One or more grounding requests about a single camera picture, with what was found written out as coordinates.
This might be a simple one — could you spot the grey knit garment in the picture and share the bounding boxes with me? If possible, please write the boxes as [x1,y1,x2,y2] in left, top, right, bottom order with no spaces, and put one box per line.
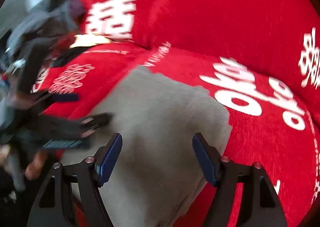
[62,66,232,226]

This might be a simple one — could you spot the grey clothes pile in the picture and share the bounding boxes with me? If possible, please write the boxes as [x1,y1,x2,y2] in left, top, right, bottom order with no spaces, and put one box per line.
[7,0,85,58]

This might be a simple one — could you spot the person's left hand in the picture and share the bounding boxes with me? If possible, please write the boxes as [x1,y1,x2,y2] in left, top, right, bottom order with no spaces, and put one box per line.
[0,144,49,180]

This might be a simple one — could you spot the cream cloth beside quilt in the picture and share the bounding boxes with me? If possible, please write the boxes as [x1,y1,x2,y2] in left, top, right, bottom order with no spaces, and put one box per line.
[69,34,111,48]

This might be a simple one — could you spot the red bedspread white lettering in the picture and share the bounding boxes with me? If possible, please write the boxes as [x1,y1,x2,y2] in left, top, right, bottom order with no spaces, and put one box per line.
[33,43,319,226]

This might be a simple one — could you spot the red folded quilt white characters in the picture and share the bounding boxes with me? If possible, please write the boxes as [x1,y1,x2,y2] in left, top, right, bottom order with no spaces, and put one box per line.
[81,0,319,122]

